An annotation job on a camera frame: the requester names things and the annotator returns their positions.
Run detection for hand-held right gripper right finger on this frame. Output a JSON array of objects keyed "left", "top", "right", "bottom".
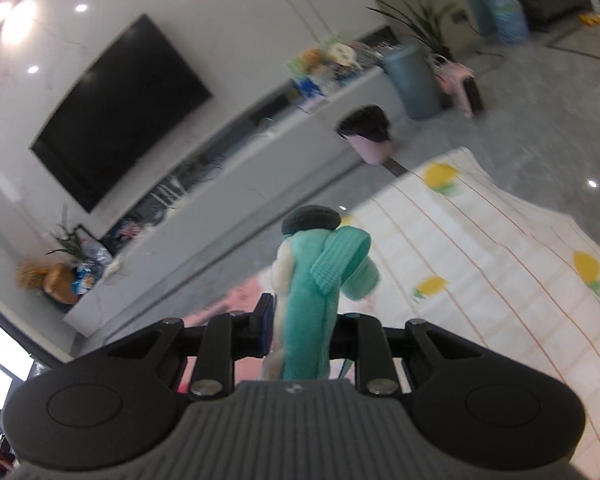
[{"left": 331, "top": 311, "right": 464, "bottom": 398}]

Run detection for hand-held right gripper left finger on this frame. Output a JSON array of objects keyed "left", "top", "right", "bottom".
[{"left": 106, "top": 291, "right": 276, "bottom": 402}]

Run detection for teal white knit plush toy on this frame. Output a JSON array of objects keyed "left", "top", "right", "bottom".
[{"left": 262, "top": 205, "right": 381, "bottom": 381}]

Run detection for pink table mat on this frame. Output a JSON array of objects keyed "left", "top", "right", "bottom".
[{"left": 177, "top": 267, "right": 281, "bottom": 396}]

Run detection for white marble media console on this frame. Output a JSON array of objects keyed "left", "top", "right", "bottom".
[{"left": 62, "top": 67, "right": 401, "bottom": 336}]

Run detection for white router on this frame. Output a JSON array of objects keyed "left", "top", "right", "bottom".
[{"left": 152, "top": 180, "right": 186, "bottom": 209}]

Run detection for blue snack bag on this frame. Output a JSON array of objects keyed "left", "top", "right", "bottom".
[{"left": 72, "top": 262, "right": 98, "bottom": 293}]

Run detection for gold vase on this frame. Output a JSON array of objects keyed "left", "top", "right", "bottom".
[{"left": 42, "top": 262, "right": 81, "bottom": 306}]

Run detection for pink trash bin black bag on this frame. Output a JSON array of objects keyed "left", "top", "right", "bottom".
[{"left": 336, "top": 105, "right": 396, "bottom": 167}]

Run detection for green leafy plant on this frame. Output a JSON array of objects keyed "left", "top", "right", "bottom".
[{"left": 46, "top": 220, "right": 96, "bottom": 261}]

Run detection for dried yellow flowers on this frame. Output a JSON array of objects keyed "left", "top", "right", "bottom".
[{"left": 16, "top": 259, "right": 50, "bottom": 291}]

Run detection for black television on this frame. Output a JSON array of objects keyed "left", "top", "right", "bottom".
[{"left": 29, "top": 14, "right": 214, "bottom": 214}]

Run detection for grey trash can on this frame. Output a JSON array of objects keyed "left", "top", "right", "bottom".
[{"left": 381, "top": 45, "right": 442, "bottom": 121}]

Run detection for brown plush bear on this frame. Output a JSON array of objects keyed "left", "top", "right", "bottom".
[{"left": 300, "top": 49, "right": 327, "bottom": 78}]

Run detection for pink stool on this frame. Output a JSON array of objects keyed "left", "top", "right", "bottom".
[{"left": 427, "top": 54, "right": 487, "bottom": 120}]

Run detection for round white hand fan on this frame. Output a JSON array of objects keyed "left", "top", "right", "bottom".
[{"left": 328, "top": 42, "right": 358, "bottom": 67}]

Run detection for long leaf potted plant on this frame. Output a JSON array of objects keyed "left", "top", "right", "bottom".
[{"left": 366, "top": 0, "right": 483, "bottom": 61}]

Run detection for blue water bottle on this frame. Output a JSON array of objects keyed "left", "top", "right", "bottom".
[{"left": 485, "top": 0, "right": 531, "bottom": 47}]

